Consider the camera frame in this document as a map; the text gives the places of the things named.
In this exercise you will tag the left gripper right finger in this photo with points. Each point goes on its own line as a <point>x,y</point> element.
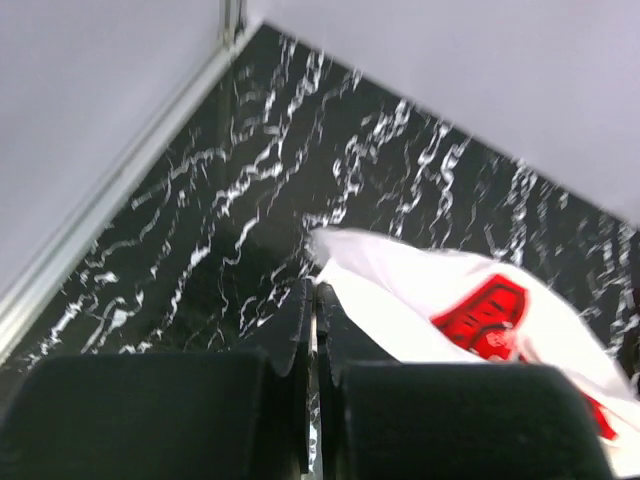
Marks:
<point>382,419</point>

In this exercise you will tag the left aluminium frame post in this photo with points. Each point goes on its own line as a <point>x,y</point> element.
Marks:
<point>23,301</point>

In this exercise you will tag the white t shirt red print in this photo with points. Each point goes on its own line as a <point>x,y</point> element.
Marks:
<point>437,305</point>

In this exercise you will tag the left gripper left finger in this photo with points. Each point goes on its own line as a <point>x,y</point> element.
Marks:
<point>235,414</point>

